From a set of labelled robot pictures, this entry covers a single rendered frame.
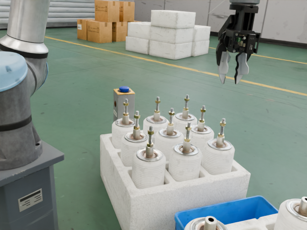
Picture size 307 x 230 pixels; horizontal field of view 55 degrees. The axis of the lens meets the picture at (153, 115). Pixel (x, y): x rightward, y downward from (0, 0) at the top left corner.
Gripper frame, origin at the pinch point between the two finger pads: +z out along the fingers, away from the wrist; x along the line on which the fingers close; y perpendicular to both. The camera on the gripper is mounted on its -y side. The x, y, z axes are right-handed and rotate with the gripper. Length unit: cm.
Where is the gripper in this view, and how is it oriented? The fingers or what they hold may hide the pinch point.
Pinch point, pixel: (229, 78)
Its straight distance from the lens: 87.8
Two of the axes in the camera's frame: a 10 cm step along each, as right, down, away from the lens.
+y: 0.9, 3.7, -9.2
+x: 9.9, 0.2, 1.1
